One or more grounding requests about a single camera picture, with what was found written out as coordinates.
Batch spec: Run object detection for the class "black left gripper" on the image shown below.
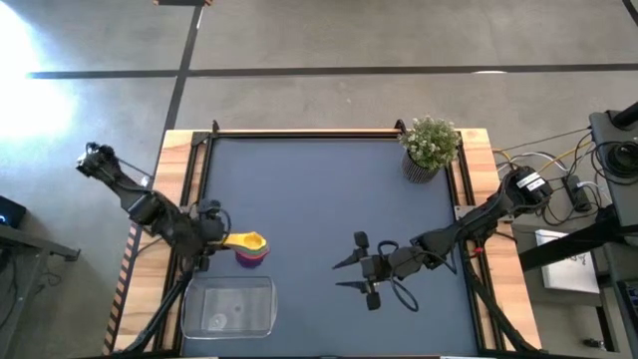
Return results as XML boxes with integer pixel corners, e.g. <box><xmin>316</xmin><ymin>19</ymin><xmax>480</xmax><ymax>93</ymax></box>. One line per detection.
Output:
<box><xmin>191</xmin><ymin>197</ymin><xmax>235</xmax><ymax>274</ymax></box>

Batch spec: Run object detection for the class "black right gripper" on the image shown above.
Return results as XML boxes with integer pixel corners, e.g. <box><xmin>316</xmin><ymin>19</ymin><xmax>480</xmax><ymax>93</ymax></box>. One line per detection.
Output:
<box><xmin>332</xmin><ymin>230</ymin><xmax>426</xmax><ymax>312</ymax></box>

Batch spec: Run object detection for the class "yellow measuring cup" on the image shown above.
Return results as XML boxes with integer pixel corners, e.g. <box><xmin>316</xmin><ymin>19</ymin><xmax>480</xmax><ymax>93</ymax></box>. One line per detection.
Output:
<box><xmin>222</xmin><ymin>231</ymin><xmax>269</xmax><ymax>253</ymax></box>

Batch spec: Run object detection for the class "red measuring cup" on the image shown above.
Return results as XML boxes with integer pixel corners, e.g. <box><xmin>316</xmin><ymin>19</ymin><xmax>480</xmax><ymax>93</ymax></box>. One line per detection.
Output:
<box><xmin>233</xmin><ymin>248</ymin><xmax>271</xmax><ymax>262</ymax></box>

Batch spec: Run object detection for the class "purple measuring cup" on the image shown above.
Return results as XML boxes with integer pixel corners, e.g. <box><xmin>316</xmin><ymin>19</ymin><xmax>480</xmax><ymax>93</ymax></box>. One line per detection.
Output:
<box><xmin>234</xmin><ymin>252</ymin><xmax>270</xmax><ymax>269</ymax></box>

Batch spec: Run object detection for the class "green measuring cup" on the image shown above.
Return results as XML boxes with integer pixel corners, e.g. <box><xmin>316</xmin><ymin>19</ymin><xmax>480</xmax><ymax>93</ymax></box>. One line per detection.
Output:
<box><xmin>232</xmin><ymin>242</ymin><xmax>271</xmax><ymax>257</ymax></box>

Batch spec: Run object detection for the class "clear plastic basket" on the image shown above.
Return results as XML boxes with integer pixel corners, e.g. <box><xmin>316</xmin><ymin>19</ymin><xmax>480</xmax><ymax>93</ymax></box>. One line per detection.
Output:
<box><xmin>179</xmin><ymin>275</ymin><xmax>278</xmax><ymax>340</ymax></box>

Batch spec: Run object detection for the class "yellow black hazard tape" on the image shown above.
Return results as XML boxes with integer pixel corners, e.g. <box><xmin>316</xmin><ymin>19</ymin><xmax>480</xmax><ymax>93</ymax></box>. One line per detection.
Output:
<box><xmin>102</xmin><ymin>223</ymin><xmax>144</xmax><ymax>356</ymax></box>

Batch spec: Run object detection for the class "potted plant in striped pot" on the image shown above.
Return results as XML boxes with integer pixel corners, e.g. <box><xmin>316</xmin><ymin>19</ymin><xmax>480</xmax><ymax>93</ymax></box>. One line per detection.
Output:
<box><xmin>398</xmin><ymin>116</ymin><xmax>461</xmax><ymax>184</ymax></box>

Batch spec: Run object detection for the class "grey side desk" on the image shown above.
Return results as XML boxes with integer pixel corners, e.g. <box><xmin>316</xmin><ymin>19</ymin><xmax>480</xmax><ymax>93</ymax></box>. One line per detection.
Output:
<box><xmin>0</xmin><ymin>222</ymin><xmax>81</xmax><ymax>359</ymax></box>

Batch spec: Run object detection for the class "white box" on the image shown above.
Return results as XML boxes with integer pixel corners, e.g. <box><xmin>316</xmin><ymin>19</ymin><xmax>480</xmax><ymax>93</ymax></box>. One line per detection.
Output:
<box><xmin>534</xmin><ymin>228</ymin><xmax>602</xmax><ymax>294</ymax></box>

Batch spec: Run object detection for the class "black device box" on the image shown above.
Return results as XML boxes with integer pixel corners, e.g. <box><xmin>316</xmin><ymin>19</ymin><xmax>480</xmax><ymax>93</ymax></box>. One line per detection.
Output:
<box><xmin>0</xmin><ymin>194</ymin><xmax>27</xmax><ymax>229</ymax></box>

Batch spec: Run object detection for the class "black power strip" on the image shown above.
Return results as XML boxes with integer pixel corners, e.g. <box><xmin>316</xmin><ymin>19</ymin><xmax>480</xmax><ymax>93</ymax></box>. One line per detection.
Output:
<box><xmin>561</xmin><ymin>174</ymin><xmax>594</xmax><ymax>213</ymax></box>

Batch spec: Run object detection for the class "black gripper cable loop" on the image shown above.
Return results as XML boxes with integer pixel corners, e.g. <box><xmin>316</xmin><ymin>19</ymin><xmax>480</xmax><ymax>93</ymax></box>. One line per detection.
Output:
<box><xmin>377</xmin><ymin>240</ymin><xmax>420</xmax><ymax>313</ymax></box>

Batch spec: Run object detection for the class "black diagonal frame brace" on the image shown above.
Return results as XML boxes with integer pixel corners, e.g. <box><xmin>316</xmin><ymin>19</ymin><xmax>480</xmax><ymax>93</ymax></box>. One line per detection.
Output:
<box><xmin>461</xmin><ymin>248</ymin><xmax>540</xmax><ymax>354</ymax></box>
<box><xmin>119</xmin><ymin>271</ymin><xmax>194</xmax><ymax>356</ymax></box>

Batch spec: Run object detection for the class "grey cable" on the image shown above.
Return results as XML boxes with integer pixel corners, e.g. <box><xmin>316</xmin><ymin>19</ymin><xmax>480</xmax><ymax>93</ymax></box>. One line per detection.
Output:
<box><xmin>492</xmin><ymin>127</ymin><xmax>592</xmax><ymax>154</ymax></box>

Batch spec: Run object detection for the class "yellow cable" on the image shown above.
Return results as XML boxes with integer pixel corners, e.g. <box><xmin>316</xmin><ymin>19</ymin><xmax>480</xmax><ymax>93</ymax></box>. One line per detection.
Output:
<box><xmin>535</xmin><ymin>142</ymin><xmax>594</xmax><ymax>174</ymax></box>

